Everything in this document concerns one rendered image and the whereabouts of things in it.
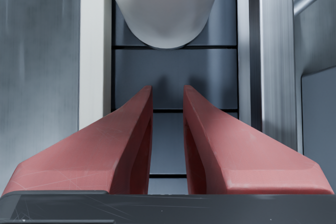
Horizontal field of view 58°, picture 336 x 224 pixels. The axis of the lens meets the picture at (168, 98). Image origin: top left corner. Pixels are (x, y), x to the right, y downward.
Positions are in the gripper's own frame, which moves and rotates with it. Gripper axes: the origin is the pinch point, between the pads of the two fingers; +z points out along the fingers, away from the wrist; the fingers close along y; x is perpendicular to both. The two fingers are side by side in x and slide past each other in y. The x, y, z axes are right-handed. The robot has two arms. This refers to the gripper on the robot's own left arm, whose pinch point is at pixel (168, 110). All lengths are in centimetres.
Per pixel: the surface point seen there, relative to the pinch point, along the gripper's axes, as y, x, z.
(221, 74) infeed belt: -3.2, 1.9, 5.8
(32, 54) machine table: 10.5, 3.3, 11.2
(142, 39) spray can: 1.4, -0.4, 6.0
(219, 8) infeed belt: -3.1, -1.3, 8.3
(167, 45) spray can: 0.0, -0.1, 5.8
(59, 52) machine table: 8.4, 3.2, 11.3
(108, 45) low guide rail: 3.1, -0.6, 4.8
